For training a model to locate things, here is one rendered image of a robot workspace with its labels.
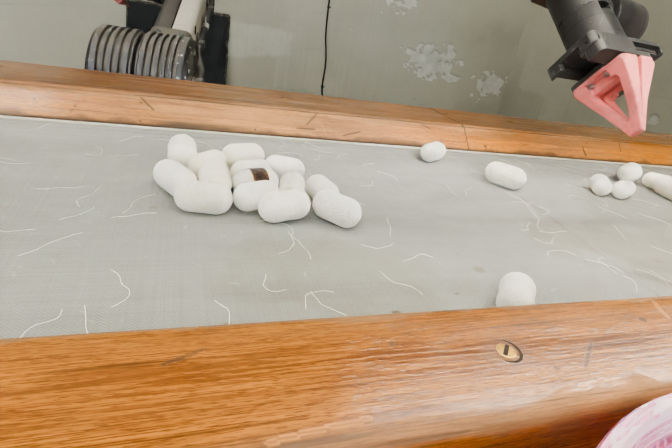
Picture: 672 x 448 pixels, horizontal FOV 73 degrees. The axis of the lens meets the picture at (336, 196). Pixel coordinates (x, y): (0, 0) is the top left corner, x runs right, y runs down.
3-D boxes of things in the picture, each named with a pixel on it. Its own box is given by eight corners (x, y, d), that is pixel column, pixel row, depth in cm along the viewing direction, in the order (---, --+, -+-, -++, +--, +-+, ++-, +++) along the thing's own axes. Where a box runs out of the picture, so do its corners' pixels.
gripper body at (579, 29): (668, 56, 48) (640, 6, 51) (597, 42, 45) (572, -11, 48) (616, 94, 54) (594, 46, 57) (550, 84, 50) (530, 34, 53)
